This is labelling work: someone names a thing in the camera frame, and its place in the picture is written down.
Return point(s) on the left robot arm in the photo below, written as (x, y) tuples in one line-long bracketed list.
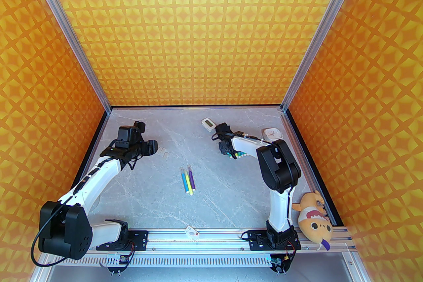
[(66, 231)]

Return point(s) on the yellow marker pen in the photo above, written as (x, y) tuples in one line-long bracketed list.
[(189, 184)]

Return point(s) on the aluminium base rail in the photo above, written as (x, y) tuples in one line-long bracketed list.
[(214, 237)]

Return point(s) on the small circuit board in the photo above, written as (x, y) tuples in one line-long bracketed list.
[(123, 260), (276, 261)]

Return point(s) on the white plastic tag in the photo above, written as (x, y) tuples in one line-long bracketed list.
[(191, 231)]

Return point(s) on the orange plush toy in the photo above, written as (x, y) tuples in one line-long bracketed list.
[(312, 221)]

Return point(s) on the aluminium frame post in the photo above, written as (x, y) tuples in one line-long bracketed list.
[(67, 29), (324, 29)]

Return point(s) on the white digital timer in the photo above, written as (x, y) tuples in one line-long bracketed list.
[(207, 123)]

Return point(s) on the clear tape roll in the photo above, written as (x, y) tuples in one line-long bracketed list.
[(96, 203)]

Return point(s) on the white alarm clock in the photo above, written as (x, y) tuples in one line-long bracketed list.
[(273, 134)]

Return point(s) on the purple marker pen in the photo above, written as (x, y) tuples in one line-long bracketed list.
[(191, 178)]

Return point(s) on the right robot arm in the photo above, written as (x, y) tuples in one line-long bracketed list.
[(279, 168)]

